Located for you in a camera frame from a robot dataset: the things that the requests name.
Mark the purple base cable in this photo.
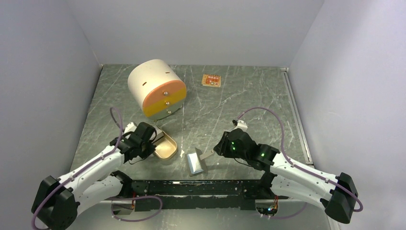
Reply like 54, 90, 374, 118
258, 200, 310, 220
110, 195, 165, 223

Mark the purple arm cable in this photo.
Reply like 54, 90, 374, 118
31, 107, 124, 230
236, 107, 364, 213

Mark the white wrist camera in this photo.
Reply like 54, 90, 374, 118
232, 120, 248, 132
124, 122, 137, 133

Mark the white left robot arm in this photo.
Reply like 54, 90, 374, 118
31, 122, 163, 230

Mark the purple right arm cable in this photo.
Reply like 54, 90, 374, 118
236, 107, 364, 213

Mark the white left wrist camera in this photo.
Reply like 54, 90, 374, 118
124, 122, 137, 133

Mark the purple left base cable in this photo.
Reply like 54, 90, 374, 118
110, 195, 165, 223

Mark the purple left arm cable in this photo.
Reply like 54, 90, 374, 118
31, 107, 124, 230

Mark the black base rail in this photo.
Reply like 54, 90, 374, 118
132, 179, 276, 211

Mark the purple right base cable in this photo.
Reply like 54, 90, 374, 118
258, 200, 310, 220

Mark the gold oval tray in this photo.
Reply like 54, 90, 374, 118
153, 131, 177, 160

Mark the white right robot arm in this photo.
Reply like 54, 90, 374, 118
213, 128, 358, 224

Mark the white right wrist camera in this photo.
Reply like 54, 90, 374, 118
232, 120, 248, 132

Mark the cream cylindrical drawer box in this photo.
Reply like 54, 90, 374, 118
127, 59, 187, 120

